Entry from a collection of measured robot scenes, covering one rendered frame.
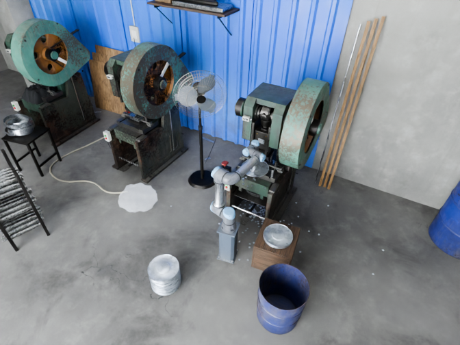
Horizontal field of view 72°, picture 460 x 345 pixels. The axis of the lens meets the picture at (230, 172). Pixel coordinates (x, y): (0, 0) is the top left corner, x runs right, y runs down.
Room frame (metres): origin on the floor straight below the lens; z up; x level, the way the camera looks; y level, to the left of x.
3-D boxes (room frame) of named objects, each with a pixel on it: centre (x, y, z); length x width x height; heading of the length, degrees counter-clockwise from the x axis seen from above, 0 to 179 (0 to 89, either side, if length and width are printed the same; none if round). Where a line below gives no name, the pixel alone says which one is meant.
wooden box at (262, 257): (2.01, -0.50, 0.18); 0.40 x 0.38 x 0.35; 159
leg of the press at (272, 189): (2.71, -0.64, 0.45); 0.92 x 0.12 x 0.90; 153
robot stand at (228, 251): (2.03, -0.01, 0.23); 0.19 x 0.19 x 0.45; 73
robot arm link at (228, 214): (2.03, 0.00, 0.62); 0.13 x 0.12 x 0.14; 50
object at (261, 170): (2.55, -0.26, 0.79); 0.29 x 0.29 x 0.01
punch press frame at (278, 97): (2.84, -0.41, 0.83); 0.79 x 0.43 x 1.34; 153
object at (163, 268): (1.68, 0.59, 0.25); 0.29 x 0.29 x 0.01
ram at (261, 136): (2.67, -0.32, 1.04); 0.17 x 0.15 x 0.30; 153
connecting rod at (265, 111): (2.71, -0.34, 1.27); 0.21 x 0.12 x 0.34; 153
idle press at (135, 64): (3.82, 1.03, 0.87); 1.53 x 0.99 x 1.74; 151
